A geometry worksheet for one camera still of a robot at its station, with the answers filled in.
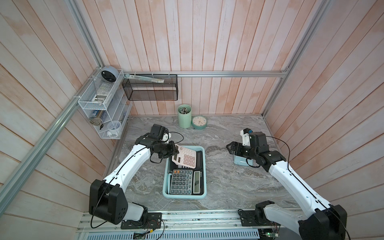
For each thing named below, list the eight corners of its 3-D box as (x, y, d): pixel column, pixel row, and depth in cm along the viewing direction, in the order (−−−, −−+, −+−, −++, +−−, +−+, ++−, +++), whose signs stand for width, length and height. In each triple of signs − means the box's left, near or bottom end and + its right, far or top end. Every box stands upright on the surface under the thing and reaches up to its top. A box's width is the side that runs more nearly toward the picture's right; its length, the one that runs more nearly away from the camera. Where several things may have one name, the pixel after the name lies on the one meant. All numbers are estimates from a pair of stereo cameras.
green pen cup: (178, 128, 115) (176, 112, 101) (179, 118, 121) (177, 102, 108) (191, 128, 115) (191, 112, 101) (191, 118, 121) (191, 102, 108)
